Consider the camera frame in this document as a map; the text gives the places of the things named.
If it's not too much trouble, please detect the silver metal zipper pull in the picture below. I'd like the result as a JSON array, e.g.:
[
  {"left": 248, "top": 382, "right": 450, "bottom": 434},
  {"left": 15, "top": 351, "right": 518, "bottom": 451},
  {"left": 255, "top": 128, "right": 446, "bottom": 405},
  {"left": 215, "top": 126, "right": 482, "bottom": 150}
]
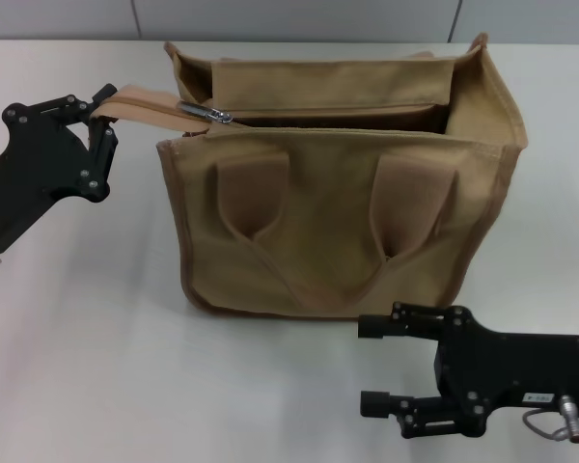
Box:
[{"left": 178, "top": 99, "right": 234, "bottom": 126}]

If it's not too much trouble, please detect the khaki canvas food bag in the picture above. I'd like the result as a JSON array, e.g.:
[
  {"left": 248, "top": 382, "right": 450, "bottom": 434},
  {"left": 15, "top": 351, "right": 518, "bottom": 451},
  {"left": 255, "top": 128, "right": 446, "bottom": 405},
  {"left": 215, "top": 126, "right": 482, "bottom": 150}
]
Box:
[{"left": 90, "top": 32, "right": 532, "bottom": 323}]

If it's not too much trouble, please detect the right gripper connector cable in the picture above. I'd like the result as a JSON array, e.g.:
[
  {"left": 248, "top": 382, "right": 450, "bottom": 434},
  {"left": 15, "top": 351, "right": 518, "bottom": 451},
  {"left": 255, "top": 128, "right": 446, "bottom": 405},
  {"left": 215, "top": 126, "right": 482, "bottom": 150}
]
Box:
[{"left": 523, "top": 394, "right": 579, "bottom": 443}]

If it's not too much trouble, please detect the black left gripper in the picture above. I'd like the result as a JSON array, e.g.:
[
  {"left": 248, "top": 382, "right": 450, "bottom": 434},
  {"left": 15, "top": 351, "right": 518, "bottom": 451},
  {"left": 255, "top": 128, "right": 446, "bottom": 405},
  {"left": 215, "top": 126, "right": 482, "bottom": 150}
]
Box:
[{"left": 0, "top": 83, "right": 121, "bottom": 256}]

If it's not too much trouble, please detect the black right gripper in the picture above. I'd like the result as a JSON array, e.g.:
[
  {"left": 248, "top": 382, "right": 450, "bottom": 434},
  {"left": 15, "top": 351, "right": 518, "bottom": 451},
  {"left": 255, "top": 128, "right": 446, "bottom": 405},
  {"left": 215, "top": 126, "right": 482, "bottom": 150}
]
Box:
[{"left": 357, "top": 300, "right": 579, "bottom": 441}]

